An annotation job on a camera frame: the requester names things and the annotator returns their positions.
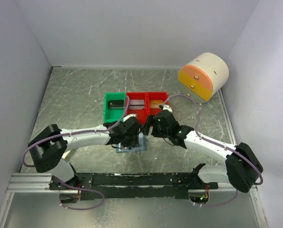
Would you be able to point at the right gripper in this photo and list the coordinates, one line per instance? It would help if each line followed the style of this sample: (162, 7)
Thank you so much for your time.
(152, 120)

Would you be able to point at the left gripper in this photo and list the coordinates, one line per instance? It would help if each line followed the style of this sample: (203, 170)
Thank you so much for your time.
(134, 143)

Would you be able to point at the red plastic bin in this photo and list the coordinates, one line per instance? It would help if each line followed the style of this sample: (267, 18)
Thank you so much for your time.
(143, 113)
(156, 96)

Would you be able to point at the blue card holder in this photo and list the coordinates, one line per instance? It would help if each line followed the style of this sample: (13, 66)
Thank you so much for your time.
(140, 146)

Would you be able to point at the green plastic bin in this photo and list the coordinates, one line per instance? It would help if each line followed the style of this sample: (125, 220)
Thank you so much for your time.
(113, 115)

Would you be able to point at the round drawer cabinet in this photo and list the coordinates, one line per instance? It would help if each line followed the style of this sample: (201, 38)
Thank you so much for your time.
(202, 77)

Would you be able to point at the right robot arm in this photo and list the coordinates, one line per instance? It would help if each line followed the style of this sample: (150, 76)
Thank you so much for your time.
(240, 166)

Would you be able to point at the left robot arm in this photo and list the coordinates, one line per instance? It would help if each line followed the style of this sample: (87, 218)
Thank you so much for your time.
(47, 148)

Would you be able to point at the gold card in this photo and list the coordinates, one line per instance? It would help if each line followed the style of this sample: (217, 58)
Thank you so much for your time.
(155, 104)

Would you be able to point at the white striped card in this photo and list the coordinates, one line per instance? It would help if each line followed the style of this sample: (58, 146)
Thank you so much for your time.
(136, 104)

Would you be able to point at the black card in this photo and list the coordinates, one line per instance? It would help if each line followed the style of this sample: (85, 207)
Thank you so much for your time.
(115, 104)

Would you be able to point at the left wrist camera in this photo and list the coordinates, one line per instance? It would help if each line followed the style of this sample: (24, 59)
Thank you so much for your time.
(129, 116)

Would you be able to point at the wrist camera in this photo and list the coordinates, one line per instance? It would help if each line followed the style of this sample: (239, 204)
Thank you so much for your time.
(129, 116)
(166, 108)

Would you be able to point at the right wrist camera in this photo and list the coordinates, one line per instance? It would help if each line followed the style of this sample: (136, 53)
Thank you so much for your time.
(166, 108)

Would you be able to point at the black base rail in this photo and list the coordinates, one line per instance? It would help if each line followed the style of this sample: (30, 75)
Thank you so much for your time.
(142, 185)

